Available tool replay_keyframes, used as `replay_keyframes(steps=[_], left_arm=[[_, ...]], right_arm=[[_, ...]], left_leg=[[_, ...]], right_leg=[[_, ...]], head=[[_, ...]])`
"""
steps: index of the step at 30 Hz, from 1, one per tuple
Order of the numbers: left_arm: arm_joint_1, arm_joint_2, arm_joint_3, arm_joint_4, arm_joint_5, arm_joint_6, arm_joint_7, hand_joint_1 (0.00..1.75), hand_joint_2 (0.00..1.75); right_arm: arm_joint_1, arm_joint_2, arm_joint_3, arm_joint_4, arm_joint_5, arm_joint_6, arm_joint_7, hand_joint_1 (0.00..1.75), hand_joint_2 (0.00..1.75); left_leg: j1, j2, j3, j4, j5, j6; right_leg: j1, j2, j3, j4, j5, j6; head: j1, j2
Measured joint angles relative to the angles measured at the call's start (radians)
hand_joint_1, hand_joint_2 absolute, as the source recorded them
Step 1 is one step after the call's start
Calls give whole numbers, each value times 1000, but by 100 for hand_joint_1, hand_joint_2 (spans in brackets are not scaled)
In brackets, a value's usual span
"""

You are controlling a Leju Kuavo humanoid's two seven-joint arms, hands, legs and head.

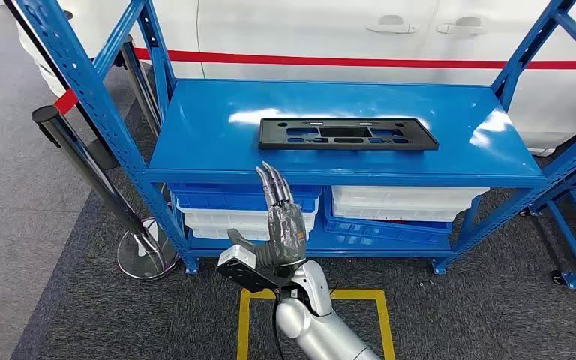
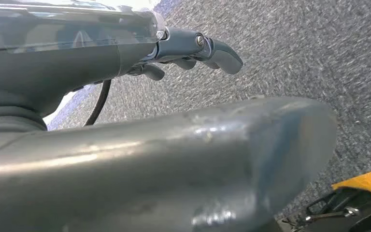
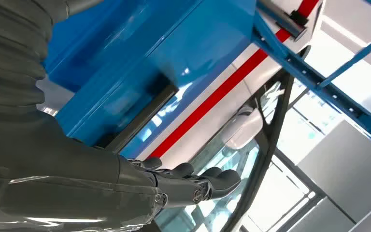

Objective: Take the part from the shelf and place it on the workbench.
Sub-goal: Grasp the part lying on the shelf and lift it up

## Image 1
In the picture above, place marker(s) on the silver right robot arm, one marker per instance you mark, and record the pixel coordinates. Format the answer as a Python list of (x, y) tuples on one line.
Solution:
[(318, 328)]

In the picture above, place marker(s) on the stanchion post with chrome base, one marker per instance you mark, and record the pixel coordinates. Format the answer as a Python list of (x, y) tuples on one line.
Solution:
[(84, 164)]

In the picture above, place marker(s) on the low white plastic bin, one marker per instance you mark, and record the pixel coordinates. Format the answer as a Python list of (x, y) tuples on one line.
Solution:
[(213, 233)]

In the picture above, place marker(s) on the thin black pole stand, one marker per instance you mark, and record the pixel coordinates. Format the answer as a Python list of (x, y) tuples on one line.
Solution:
[(36, 42)]

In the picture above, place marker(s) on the red barrier belt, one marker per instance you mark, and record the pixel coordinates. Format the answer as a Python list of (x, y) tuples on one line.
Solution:
[(318, 61)]

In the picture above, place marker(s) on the blue metal shelf rack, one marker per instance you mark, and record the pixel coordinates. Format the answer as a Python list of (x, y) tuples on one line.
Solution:
[(208, 109)]

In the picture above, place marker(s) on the black plastic panel part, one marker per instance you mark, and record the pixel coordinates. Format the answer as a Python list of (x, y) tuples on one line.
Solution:
[(273, 135)]

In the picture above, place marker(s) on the grey stanchion post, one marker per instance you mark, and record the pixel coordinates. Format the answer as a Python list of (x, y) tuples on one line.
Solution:
[(139, 84)]

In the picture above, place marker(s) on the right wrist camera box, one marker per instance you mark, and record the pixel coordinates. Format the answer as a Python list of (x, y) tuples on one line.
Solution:
[(236, 256)]

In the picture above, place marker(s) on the yellow floor tape square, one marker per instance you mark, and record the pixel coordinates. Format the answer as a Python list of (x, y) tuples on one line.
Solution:
[(243, 323)]

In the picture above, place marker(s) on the white car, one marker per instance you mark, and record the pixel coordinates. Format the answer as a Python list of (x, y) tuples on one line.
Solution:
[(318, 30)]

